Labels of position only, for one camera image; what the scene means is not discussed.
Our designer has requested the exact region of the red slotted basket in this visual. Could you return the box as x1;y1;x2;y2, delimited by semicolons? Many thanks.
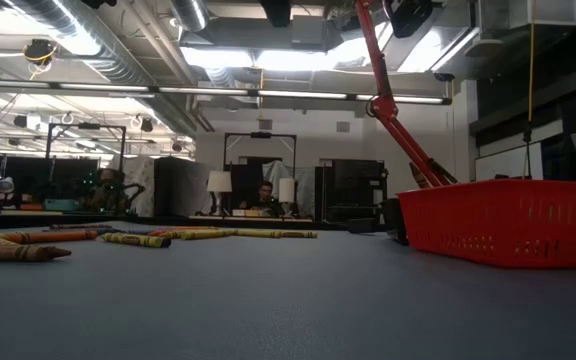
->
396;178;576;270

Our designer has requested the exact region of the white wall board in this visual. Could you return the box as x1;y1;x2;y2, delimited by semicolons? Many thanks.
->
473;141;545;182

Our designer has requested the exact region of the silver ceiling duct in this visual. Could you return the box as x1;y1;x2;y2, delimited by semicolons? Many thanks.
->
7;0;204;136

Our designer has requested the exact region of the person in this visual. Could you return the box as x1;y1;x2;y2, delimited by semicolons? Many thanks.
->
239;179;288;218
83;167;137;215

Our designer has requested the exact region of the yellow cable reel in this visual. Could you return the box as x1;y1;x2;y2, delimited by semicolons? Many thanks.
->
21;38;60;81

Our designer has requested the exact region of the white shade table lamp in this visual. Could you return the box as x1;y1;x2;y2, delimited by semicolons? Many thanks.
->
278;177;297;217
206;170;233;216

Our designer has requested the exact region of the black gantry frame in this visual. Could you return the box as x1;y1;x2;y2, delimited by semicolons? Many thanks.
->
222;131;298;221
44;121;128;214

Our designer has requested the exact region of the yellow crayon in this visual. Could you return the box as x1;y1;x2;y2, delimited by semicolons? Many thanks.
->
156;229;192;241
231;228;285;240
276;229;319;240
181;228;242;242

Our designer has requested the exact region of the brown crayon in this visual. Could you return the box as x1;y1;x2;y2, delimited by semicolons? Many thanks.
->
49;222;115;231
0;243;73;264
408;161;432;190

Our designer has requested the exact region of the teal box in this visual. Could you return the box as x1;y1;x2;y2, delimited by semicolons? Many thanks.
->
43;198;81;213

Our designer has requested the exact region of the red desk lamp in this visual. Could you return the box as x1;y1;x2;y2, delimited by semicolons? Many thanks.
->
353;0;460;189

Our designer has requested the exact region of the yellow hanging cord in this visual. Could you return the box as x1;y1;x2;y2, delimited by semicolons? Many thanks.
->
521;0;538;180

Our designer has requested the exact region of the long ceiling light bar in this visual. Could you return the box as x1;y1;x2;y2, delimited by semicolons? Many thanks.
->
0;78;453;106

